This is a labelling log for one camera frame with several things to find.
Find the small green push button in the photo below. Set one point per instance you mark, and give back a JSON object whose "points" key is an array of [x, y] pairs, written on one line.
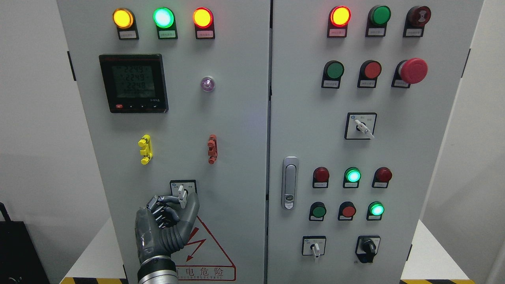
{"points": [[317, 211]]}

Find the grey left cabinet door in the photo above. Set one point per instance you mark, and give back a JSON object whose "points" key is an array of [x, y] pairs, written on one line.
{"points": [[232, 191]]}

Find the dark red indicator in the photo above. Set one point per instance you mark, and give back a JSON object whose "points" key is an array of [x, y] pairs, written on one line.
{"points": [[320, 178], [382, 178]]}

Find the white rotary selector switch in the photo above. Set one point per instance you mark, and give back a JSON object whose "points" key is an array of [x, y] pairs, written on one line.
{"points": [[182, 189]]}

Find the black bag at left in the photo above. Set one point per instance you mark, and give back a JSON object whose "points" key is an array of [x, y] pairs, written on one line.
{"points": [[19, 261]]}

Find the green lit button lower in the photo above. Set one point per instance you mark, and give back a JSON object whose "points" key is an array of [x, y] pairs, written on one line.
{"points": [[375, 211]]}

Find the grey right cabinet door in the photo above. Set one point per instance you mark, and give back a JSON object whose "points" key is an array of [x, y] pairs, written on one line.
{"points": [[309, 122]]}

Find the red lit indicator right door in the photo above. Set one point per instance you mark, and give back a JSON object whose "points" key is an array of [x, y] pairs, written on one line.
{"points": [[338, 20]]}

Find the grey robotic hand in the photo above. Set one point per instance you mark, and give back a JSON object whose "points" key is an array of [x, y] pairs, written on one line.
{"points": [[163, 227]]}

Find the red emergency stop mushroom button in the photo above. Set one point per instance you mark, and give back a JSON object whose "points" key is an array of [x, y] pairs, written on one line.
{"points": [[409, 72]]}

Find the dark red indicator left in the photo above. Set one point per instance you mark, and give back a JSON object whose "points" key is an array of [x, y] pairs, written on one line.
{"points": [[320, 178]]}

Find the black knob selector switch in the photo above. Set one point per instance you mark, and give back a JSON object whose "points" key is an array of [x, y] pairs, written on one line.
{"points": [[367, 248]]}

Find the silver door handle lock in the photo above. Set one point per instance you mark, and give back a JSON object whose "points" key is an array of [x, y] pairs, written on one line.
{"points": [[289, 182]]}

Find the white selector switch upper right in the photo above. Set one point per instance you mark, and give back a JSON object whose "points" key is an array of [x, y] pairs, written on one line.
{"points": [[360, 125]]}

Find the dark red indicator right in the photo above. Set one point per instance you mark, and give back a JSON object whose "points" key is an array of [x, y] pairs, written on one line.
{"points": [[382, 178]]}

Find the red-rimmed lit indicator light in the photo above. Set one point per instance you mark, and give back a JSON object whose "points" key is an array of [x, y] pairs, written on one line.
{"points": [[203, 21]]}

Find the grey cabinet door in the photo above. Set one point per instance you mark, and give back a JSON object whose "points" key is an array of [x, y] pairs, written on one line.
{"points": [[309, 122], [232, 191]]}

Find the green unlit indicator top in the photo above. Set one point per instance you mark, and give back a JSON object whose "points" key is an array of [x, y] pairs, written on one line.
{"points": [[377, 21]]}

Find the dark red buzzer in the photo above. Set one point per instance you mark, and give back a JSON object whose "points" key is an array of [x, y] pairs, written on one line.
{"points": [[416, 20]]}

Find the small clear bulb lamp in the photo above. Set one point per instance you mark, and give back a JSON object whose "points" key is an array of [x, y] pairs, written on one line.
{"points": [[208, 84]]}

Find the yellow indicator light top left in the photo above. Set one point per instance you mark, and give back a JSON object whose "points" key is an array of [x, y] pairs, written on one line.
{"points": [[126, 24]]}

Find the small red push button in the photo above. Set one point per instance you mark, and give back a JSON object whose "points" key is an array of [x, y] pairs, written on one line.
{"points": [[347, 211]]}

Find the green lit indicator light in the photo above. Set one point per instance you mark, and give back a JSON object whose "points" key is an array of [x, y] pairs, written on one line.
{"points": [[165, 22]]}

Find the black digital power meter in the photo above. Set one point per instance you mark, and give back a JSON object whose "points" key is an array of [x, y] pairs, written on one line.
{"points": [[134, 83]]}

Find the white selector switch lower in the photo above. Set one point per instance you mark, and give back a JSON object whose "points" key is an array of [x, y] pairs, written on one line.
{"points": [[314, 246]]}

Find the green lit indicator middle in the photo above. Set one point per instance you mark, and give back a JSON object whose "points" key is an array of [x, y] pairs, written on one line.
{"points": [[351, 178]]}

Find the red electric hazard warning sticker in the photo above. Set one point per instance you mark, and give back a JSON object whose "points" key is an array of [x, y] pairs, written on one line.
{"points": [[203, 258]]}

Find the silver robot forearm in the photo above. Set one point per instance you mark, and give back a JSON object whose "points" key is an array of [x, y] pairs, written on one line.
{"points": [[158, 270]]}

